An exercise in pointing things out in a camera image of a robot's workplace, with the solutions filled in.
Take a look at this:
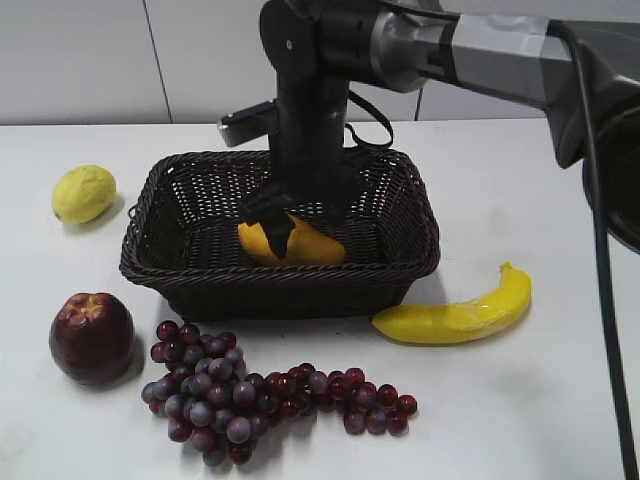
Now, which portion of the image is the dark woven wicker basket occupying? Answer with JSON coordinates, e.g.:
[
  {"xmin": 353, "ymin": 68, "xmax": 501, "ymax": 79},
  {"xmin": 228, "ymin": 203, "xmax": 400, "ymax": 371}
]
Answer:
[{"xmin": 120, "ymin": 150, "xmax": 440, "ymax": 322}]

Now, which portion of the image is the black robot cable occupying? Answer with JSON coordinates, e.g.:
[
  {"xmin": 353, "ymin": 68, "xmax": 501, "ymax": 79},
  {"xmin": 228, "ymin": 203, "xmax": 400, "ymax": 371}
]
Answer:
[{"xmin": 547, "ymin": 20, "xmax": 640, "ymax": 480}]

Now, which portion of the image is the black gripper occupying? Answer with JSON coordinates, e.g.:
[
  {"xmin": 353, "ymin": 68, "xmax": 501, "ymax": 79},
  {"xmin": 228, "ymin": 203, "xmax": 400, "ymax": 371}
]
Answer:
[{"xmin": 239, "ymin": 74, "xmax": 358, "ymax": 260}]

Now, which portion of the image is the yellow lemon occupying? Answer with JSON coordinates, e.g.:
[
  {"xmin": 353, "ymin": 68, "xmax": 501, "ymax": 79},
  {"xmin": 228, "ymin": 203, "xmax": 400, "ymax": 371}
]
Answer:
[{"xmin": 52, "ymin": 165, "xmax": 117, "ymax": 224}]

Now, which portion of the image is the purple red grape bunch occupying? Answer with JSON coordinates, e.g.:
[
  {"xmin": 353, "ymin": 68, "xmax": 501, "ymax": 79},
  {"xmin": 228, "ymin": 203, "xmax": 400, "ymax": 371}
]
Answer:
[{"xmin": 141, "ymin": 320, "xmax": 418, "ymax": 467}]

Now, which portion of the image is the black looped wrist cable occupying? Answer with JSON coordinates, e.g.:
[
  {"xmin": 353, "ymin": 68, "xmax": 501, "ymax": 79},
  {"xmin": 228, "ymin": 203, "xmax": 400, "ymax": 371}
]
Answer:
[{"xmin": 342, "ymin": 89, "xmax": 395, "ymax": 151}]

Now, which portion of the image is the yellow banana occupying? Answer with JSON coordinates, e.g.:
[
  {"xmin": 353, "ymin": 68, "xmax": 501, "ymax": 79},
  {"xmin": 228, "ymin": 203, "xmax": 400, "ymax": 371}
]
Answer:
[{"xmin": 371, "ymin": 262, "xmax": 532, "ymax": 345}]

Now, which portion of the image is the orange yellow mango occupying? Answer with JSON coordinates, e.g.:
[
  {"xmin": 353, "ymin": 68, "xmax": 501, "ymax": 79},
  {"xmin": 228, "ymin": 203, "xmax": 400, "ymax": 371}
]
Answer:
[{"xmin": 237, "ymin": 214, "xmax": 346, "ymax": 267}]

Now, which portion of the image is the dark red apple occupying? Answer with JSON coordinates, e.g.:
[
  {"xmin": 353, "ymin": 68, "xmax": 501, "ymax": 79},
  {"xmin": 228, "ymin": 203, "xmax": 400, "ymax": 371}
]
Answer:
[{"xmin": 49, "ymin": 292, "xmax": 134, "ymax": 386}]

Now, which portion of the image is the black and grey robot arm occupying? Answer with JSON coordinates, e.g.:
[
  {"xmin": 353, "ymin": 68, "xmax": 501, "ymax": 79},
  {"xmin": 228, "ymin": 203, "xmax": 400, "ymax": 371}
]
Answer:
[{"xmin": 241, "ymin": 1, "xmax": 639, "ymax": 256}]

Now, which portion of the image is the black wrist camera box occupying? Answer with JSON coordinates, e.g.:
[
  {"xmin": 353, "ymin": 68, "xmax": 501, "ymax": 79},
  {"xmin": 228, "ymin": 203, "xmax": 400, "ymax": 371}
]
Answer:
[{"xmin": 217, "ymin": 99, "xmax": 279, "ymax": 147}]

